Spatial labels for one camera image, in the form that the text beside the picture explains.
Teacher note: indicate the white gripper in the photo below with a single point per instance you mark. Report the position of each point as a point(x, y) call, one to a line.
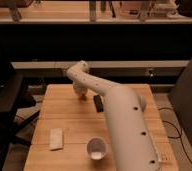
point(80, 90)

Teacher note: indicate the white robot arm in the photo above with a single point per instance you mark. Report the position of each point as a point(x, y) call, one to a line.
point(131, 141)

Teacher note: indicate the black rectangular block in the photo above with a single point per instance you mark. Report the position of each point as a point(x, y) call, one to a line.
point(98, 103)

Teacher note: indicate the white paper cup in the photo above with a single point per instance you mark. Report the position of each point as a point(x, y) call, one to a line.
point(96, 148)

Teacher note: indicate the dark round plate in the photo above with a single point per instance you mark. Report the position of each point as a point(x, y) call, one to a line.
point(142, 102)

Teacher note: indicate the black office chair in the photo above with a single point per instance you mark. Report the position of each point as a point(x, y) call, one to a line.
point(13, 95)

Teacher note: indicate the grey cabinet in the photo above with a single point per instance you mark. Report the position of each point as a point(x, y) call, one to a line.
point(181, 100)

